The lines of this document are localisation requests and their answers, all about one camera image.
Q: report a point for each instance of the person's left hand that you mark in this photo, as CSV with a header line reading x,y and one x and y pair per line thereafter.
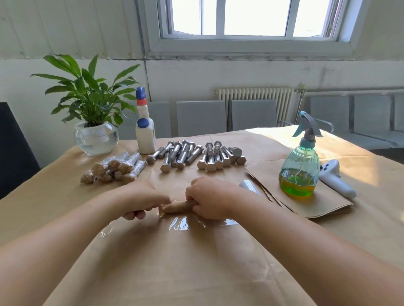
x,y
139,198

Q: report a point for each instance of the person's right hand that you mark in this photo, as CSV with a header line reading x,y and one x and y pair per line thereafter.
x,y
216,198

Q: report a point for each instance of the white cling film roll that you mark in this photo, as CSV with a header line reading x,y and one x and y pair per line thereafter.
x,y
250,186

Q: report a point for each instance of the sheet of clear film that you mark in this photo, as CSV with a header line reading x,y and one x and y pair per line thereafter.
x,y
180,224

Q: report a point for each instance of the pile of steel bolts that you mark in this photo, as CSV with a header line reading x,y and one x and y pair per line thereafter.
x,y
195,156

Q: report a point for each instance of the steel hex bolt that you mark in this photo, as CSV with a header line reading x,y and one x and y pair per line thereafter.
x,y
102,166

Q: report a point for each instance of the green spray bottle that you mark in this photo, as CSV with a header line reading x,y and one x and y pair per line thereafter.
x,y
300,173

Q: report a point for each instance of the stack of brown paper sheets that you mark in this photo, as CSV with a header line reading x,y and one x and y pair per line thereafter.
x,y
315,205

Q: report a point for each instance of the person's left forearm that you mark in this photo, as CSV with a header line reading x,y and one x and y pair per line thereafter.
x,y
57,252

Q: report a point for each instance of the person's right forearm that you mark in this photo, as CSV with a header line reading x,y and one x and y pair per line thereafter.
x,y
328,255

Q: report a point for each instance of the white glue bottle blue cap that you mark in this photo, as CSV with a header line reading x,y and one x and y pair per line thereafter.
x,y
146,135

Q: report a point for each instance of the round glass vase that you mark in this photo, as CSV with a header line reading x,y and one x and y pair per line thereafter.
x,y
96,140

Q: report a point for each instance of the grey chair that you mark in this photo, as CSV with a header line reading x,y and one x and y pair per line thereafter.
x,y
331,112
201,118
254,115
377,120
163,120

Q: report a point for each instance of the large brown paper table cover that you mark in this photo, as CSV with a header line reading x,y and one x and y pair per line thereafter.
x,y
50,208

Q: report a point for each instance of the white radiator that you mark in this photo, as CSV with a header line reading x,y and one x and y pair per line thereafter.
x,y
252,98

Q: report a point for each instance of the green leafy plant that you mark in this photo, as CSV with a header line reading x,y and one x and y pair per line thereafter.
x,y
85,94

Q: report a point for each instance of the white handheld controller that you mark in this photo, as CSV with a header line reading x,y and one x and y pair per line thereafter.
x,y
336,178

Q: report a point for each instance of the black trash bin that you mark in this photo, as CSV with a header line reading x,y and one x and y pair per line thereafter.
x,y
17,154

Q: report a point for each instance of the white framed window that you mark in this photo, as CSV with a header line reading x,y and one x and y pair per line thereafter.
x,y
252,25

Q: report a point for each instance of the white vertical blind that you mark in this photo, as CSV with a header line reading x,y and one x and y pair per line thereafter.
x,y
63,28

